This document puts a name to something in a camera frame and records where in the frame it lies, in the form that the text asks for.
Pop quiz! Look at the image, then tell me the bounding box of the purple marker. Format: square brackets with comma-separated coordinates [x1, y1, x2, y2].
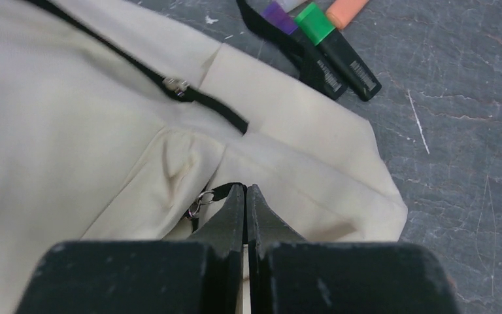
[261, 1, 348, 100]

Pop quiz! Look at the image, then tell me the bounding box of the coral highlighter pen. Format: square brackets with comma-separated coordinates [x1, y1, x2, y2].
[325, 0, 369, 30]

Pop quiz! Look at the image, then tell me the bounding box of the cream canvas backpack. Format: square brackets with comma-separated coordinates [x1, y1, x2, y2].
[0, 1, 408, 313]

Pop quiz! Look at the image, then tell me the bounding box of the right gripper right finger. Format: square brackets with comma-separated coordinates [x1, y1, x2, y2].
[246, 185, 459, 313]

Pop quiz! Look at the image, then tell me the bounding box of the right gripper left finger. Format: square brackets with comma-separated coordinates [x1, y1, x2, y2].
[16, 183, 246, 313]

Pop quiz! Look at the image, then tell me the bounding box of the green marker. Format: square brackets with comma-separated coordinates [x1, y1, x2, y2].
[294, 3, 382, 101]

